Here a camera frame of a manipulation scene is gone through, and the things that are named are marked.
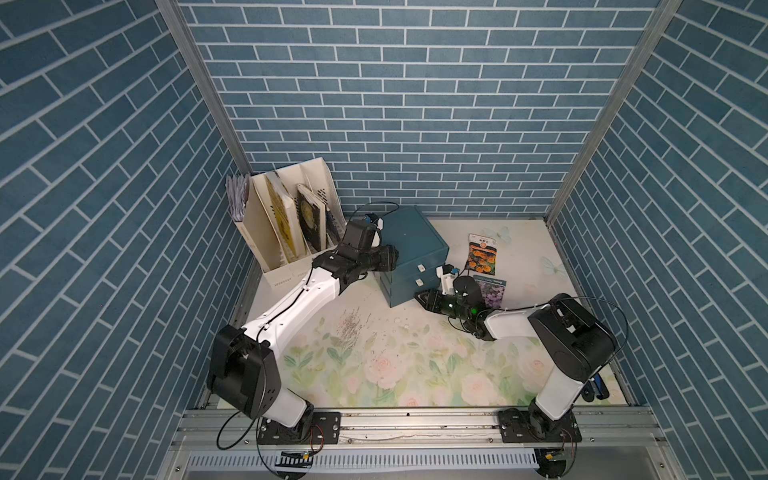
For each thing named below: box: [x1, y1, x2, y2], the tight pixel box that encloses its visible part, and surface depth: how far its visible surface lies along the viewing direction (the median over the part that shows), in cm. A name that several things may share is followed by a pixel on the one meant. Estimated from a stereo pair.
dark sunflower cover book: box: [296, 184, 327, 253], surface depth 102 cm
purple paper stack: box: [226, 174, 250, 222], surface depth 88 cm
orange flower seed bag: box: [467, 233, 497, 276], surface depth 111 cm
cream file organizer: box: [235, 157, 347, 290], surface depth 101 cm
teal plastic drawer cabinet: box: [379, 206, 450, 308], surface depth 89 cm
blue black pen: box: [593, 373, 610, 400], surface depth 80 cm
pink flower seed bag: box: [473, 275, 507, 309], surface depth 101 cm
